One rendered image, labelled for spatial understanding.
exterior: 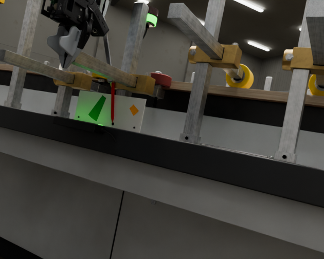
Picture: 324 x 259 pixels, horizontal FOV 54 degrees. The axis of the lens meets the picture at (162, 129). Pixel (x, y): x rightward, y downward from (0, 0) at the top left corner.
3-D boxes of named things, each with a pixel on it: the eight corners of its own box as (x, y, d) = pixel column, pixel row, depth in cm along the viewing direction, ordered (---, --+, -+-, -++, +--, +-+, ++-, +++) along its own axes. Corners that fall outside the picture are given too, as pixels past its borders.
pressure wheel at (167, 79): (158, 106, 104) (165, 72, 105) (138, 103, 108) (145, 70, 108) (169, 110, 111) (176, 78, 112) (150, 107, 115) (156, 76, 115)
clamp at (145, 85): (144, 92, 94) (147, 75, 94) (108, 87, 100) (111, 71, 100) (154, 95, 99) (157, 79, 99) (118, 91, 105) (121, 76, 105)
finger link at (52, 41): (38, 60, 70) (47, 19, 70) (58, 69, 75) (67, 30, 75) (48, 61, 68) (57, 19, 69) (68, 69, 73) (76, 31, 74)
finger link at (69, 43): (48, 61, 68) (57, 19, 69) (68, 69, 73) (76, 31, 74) (58, 62, 67) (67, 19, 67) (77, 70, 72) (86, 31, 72)
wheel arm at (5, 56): (3, 63, 84) (6, 48, 85) (-5, 62, 86) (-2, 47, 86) (105, 96, 123) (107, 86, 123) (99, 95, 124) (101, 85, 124)
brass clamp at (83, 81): (78, 87, 105) (82, 72, 105) (50, 83, 112) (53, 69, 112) (91, 91, 110) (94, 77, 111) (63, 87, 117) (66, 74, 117)
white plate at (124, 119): (139, 132, 93) (145, 98, 93) (73, 119, 105) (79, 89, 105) (140, 132, 93) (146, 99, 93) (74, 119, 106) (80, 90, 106)
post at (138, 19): (113, 153, 97) (143, -1, 98) (104, 150, 99) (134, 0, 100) (120, 153, 100) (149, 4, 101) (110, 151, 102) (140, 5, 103)
